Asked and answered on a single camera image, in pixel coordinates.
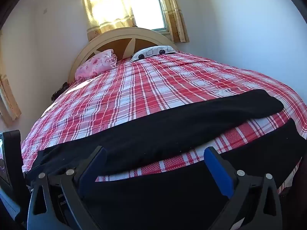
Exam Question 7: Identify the red plaid bed sheet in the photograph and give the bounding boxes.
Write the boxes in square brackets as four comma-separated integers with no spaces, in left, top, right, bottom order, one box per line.
[21,50,307,197]

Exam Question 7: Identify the wide yellow curtain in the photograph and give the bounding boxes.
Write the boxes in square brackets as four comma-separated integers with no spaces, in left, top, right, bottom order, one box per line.
[80,0,138,42]

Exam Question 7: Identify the cream wooden headboard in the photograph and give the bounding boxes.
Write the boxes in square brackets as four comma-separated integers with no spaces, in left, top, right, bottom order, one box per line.
[68,27,179,83]

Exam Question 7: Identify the pink floral pillow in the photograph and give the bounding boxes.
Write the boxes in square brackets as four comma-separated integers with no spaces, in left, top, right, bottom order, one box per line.
[75,49,117,81]

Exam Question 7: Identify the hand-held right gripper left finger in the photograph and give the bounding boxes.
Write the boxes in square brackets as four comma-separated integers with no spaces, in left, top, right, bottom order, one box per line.
[27,146,107,230]

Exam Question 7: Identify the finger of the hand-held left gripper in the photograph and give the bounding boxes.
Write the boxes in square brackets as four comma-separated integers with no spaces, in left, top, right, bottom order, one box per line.
[0,129,26,191]

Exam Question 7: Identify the dark cloth beside bed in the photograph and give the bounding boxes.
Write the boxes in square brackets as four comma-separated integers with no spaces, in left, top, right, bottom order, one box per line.
[50,82,70,101]

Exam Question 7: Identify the black and white pillow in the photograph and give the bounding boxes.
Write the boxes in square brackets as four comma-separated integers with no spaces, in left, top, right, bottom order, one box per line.
[130,45,177,62]

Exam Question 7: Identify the black pants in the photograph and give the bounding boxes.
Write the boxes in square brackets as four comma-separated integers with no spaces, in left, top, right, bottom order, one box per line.
[23,89,307,230]

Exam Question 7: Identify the window behind headboard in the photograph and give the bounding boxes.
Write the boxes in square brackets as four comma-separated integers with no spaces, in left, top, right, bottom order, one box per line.
[128,0,169,34]

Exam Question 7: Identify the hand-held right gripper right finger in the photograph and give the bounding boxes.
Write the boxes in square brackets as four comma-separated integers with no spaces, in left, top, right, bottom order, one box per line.
[203,147,283,230]

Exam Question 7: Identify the yellow side window curtain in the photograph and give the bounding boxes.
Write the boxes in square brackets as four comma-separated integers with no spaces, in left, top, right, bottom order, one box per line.
[0,74,22,127]

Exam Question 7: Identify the narrow yellow curtain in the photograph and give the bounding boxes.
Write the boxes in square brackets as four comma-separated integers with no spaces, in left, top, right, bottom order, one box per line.
[156,0,190,44]

